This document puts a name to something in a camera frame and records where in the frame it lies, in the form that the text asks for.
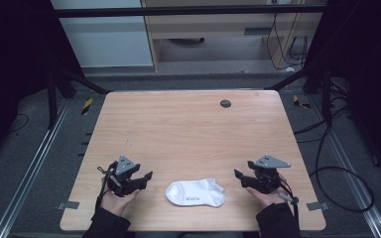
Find hand-held gripper cable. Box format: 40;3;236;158
277;178;302;231
94;164;119;211

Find black hanging cables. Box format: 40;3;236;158
265;12;311;71

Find left hand-held gripper cable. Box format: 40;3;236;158
94;164;119;211

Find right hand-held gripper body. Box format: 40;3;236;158
248;154;293;195

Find light wooden desk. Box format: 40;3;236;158
140;0;327;72

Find person's right hand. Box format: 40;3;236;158
245;174;288;210

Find black looped floor cable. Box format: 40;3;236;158
310;125;376;213

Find black curtain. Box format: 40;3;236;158
0;0;84;162
304;0;381;184

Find right hand-held gripper cable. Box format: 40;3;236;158
277;178;302;231

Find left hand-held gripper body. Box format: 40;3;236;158
106;154;142;198

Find yellow black striped tape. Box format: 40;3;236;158
80;97;94;116
292;94;312;110

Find grey tape piece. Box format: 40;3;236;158
306;200;330;212
56;200;80;211

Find white cabinet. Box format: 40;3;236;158
51;0;154;69

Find black horizontal frame bar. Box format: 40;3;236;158
54;4;327;19

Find aluminium floor rail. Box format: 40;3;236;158
0;98;72;238
307;93;381;238

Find black stand leg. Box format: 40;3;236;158
45;63;112;131
263;64;333;127

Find thin black floor cable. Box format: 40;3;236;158
7;112;31;135

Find person's left hand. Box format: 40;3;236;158
99;182;141;218

